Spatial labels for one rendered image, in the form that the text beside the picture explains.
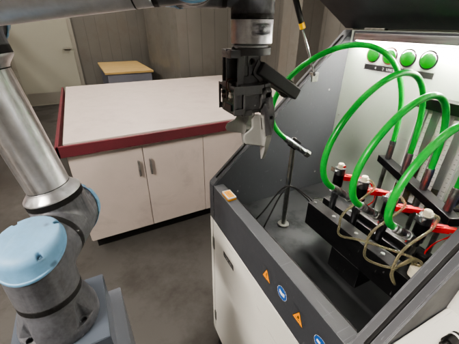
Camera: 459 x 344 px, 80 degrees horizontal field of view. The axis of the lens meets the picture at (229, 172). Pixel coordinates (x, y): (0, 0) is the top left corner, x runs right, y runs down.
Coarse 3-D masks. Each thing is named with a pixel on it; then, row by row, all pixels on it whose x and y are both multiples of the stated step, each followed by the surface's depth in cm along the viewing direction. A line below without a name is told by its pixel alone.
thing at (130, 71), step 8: (104, 64) 512; (112, 64) 513; (120, 64) 514; (128, 64) 515; (136, 64) 516; (104, 72) 437; (112, 72) 429; (120, 72) 434; (128, 72) 439; (136, 72) 444; (144, 72) 452; (104, 80) 551; (112, 80) 435; (120, 80) 440; (128, 80) 446; (136, 80) 451; (144, 80) 457
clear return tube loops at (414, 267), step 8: (368, 192) 66; (360, 200) 66; (360, 240) 66; (368, 240) 59; (416, 240) 53; (384, 248) 63; (400, 256) 53; (408, 256) 60; (376, 264) 60; (392, 264) 54; (400, 264) 59; (416, 264) 59; (392, 272) 54; (408, 272) 60; (392, 280) 55
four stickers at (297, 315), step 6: (264, 270) 74; (264, 276) 75; (282, 288) 67; (282, 294) 68; (294, 306) 64; (294, 312) 64; (294, 318) 65; (300, 318) 62; (300, 324) 63; (318, 336) 57; (318, 342) 58
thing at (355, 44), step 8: (328, 48) 69; (336, 48) 69; (344, 48) 69; (368, 48) 70; (376, 48) 69; (384, 48) 70; (312, 56) 70; (320, 56) 70; (384, 56) 71; (392, 56) 70; (304, 64) 70; (392, 64) 71; (296, 72) 71; (400, 80) 73; (400, 88) 74; (400, 96) 75; (400, 104) 76; (400, 120) 78; (280, 136) 80; (392, 136) 81; (392, 144) 82
